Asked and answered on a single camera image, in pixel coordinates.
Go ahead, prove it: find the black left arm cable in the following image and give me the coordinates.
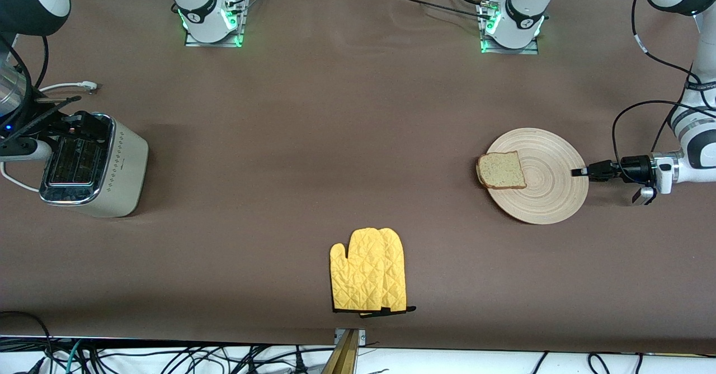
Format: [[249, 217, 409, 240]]
[[611, 0, 716, 168]]

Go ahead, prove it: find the aluminium profile rail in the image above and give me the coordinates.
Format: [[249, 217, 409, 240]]
[[321, 328, 360, 374]]

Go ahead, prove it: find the round wooden plate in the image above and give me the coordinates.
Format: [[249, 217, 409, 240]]
[[481, 128, 589, 225]]

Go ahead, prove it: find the cream and chrome toaster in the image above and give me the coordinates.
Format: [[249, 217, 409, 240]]
[[38, 112, 149, 219]]

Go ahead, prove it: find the white toaster power cable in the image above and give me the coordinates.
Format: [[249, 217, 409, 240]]
[[0, 81, 98, 193]]

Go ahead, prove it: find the slice of brown-crust bread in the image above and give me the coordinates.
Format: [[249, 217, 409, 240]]
[[476, 151, 527, 190]]

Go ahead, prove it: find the black looped floor cable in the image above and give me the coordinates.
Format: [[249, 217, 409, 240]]
[[0, 311, 54, 374]]

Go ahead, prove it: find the yellow quilted oven mitt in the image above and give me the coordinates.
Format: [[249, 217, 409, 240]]
[[329, 228, 417, 316]]

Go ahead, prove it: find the black cable on table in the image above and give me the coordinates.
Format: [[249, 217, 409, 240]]
[[400, 0, 493, 21]]

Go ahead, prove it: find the teal floor cable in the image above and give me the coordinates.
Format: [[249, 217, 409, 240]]
[[66, 339, 84, 374]]

